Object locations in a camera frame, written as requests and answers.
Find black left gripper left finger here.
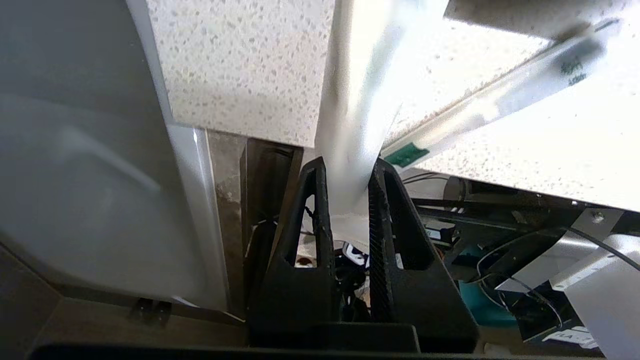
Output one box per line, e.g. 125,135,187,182
248,156,338,347

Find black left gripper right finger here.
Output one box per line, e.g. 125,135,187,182
368,159,480,353

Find grey metal bracket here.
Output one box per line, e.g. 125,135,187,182
495,207,626,293

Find teal cylinder part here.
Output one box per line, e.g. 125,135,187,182
457,240,518,328

